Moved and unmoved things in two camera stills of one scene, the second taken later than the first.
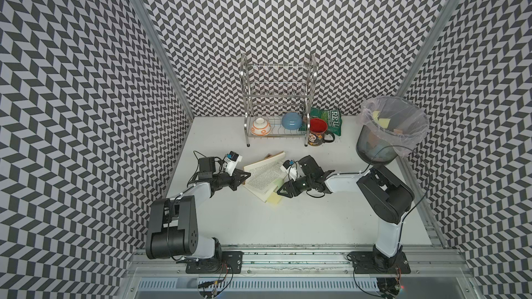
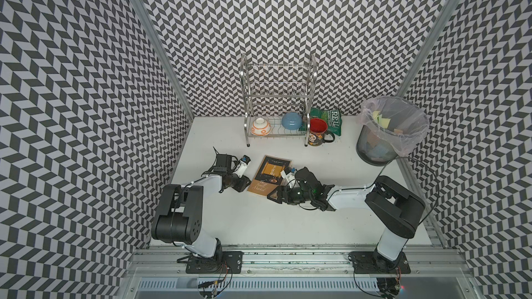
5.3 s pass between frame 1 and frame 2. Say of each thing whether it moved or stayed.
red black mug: stayed
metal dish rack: stayed
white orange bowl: stayed
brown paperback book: moved
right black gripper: moved
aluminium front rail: stayed
